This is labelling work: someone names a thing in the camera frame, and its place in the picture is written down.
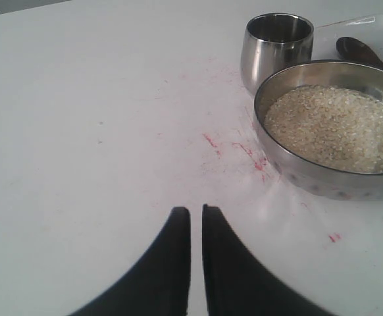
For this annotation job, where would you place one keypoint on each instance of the wide steel rice bowl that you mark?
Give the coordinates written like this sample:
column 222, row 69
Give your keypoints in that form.
column 314, row 178

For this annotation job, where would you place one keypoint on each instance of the white plastic tray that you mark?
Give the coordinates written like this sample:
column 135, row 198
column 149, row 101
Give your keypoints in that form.
column 367, row 29

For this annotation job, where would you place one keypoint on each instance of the small steel cup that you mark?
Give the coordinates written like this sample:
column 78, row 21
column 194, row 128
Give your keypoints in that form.
column 272, row 42

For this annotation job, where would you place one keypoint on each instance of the brown wooden spoon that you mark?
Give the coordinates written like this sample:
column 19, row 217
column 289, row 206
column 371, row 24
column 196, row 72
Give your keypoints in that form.
column 353, row 50

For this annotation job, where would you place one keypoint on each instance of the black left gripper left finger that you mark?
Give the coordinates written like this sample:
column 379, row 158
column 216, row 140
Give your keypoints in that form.
column 159, row 282

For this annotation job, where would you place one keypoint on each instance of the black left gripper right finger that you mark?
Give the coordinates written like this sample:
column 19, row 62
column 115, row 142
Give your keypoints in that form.
column 236, row 283

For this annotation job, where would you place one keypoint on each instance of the beige granular powder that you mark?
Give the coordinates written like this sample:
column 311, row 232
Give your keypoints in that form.
column 335, row 127

